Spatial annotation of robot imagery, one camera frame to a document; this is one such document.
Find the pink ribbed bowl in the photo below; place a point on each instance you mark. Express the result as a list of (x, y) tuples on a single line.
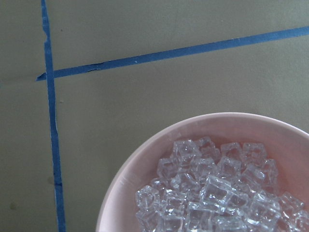
[(286, 144)]

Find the pile of clear ice cubes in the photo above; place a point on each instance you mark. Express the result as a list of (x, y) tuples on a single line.
[(231, 188)]

